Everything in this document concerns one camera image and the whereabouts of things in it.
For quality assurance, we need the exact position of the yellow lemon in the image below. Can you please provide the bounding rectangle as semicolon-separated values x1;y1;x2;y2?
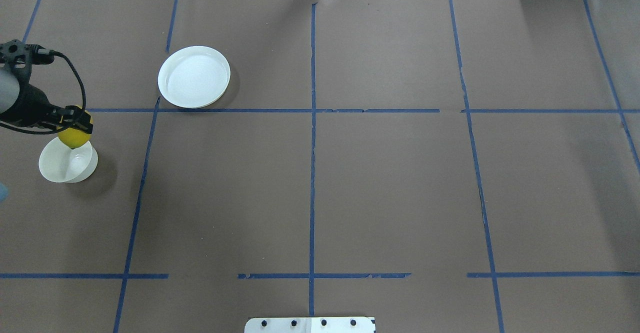
56;110;94;150

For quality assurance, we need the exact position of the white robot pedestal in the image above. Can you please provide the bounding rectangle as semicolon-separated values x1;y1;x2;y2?
244;316;377;333

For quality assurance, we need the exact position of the white bowl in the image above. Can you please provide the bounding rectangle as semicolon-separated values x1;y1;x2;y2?
38;137;99;184

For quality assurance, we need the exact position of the white plate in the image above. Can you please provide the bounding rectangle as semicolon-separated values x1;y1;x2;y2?
157;45;232;109

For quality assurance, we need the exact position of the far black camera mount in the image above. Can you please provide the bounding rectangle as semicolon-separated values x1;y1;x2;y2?
0;39;55;84

